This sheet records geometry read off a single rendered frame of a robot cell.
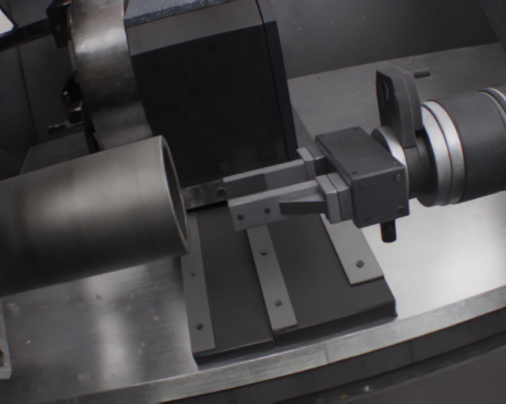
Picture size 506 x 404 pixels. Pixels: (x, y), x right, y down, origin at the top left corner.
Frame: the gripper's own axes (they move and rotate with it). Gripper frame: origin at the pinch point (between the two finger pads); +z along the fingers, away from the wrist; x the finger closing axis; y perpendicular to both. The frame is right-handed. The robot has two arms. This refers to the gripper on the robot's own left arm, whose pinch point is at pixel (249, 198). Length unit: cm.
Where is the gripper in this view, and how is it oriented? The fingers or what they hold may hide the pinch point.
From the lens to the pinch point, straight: 49.7
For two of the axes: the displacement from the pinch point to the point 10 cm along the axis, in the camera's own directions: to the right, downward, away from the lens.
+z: -9.7, 2.4, -0.5
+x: -1.5, -4.0, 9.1
